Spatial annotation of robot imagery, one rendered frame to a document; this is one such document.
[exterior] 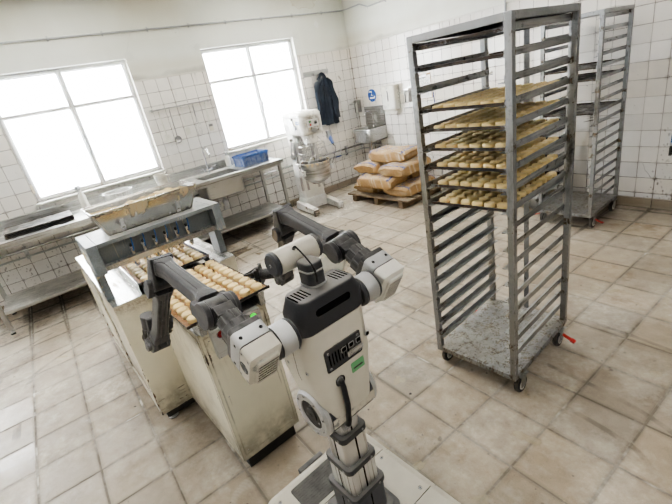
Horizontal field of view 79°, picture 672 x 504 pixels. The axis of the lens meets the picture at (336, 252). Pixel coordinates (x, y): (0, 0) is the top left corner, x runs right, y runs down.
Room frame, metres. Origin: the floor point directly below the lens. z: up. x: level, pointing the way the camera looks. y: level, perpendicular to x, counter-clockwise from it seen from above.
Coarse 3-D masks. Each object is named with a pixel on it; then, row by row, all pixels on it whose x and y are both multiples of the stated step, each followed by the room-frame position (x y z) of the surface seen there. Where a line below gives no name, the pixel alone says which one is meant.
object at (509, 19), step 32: (512, 32) 1.62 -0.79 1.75; (512, 64) 1.62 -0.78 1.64; (512, 96) 1.61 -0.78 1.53; (512, 128) 1.62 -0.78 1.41; (512, 160) 1.62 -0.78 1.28; (512, 192) 1.62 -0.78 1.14; (512, 224) 1.62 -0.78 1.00; (512, 256) 1.62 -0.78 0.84; (512, 288) 1.62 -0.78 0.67; (512, 320) 1.62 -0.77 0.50; (512, 352) 1.63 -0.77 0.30
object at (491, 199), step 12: (540, 180) 1.95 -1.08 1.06; (456, 192) 2.02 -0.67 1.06; (468, 192) 1.98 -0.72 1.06; (480, 192) 1.94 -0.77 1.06; (492, 192) 1.90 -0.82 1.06; (528, 192) 1.84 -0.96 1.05; (468, 204) 1.85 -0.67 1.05; (480, 204) 1.80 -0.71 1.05; (492, 204) 1.75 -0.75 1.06; (504, 204) 1.71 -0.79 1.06
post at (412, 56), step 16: (416, 64) 1.98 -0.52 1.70; (416, 80) 1.98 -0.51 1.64; (416, 96) 1.97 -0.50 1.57; (416, 112) 1.98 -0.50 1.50; (416, 128) 1.99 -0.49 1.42; (432, 224) 1.99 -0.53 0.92; (432, 240) 1.98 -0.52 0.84; (432, 256) 1.97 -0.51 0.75; (432, 272) 1.98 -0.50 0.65; (432, 288) 1.99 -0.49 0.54
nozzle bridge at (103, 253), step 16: (192, 208) 2.32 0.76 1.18; (208, 208) 2.31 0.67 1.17; (144, 224) 2.17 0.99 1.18; (160, 224) 2.14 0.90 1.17; (192, 224) 2.32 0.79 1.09; (208, 224) 2.38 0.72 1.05; (224, 224) 2.34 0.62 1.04; (80, 240) 2.10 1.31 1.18; (96, 240) 2.04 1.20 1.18; (112, 240) 2.00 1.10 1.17; (128, 240) 2.12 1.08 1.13; (160, 240) 2.21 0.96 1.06; (176, 240) 2.21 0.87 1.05; (96, 256) 1.95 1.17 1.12; (112, 256) 2.06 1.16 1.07; (128, 256) 2.08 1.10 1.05; (144, 256) 2.10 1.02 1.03; (96, 272) 1.93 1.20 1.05
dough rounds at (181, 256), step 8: (176, 248) 2.51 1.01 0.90; (184, 248) 2.41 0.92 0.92; (152, 256) 2.38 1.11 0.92; (176, 256) 2.33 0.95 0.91; (184, 256) 2.27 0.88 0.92; (192, 256) 2.27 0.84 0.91; (200, 256) 2.23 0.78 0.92; (128, 264) 2.32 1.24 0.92; (144, 264) 2.27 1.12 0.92; (128, 272) 2.24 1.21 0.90; (136, 272) 2.16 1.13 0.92; (144, 272) 2.13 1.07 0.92; (136, 280) 2.09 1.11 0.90; (144, 280) 2.04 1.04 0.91
